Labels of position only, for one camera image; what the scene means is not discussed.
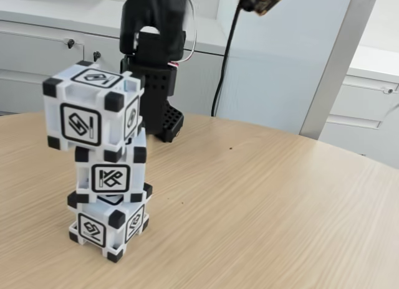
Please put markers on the silver cabinet lock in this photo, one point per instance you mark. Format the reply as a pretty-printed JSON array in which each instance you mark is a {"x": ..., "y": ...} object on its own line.
[{"x": 389, "y": 90}]

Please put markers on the white cube zigzag symbol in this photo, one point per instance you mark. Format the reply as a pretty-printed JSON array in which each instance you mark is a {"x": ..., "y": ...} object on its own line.
[{"x": 81, "y": 124}]

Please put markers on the grey metal post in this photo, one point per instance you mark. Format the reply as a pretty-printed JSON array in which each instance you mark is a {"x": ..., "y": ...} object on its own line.
[{"x": 339, "y": 68}]

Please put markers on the white wide cabinet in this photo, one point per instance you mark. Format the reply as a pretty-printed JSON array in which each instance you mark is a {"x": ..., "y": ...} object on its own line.
[{"x": 31, "y": 61}]

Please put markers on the gripper camera circuit board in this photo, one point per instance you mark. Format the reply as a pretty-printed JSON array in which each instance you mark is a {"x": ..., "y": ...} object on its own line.
[{"x": 265, "y": 1}]

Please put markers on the white drawer cabinet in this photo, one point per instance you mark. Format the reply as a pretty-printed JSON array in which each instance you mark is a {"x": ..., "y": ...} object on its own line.
[{"x": 358, "y": 108}]

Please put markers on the white cube stacked-squares symbol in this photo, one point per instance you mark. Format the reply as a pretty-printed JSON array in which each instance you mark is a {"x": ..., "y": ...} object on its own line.
[{"x": 93, "y": 228}]

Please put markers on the white cube crossed-loops symbol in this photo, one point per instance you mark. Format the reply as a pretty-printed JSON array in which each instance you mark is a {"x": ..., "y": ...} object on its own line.
[{"x": 110, "y": 178}]

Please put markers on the black cabinet key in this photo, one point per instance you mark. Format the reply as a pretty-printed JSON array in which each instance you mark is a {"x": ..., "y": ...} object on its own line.
[
  {"x": 71, "y": 43},
  {"x": 97, "y": 55}
]

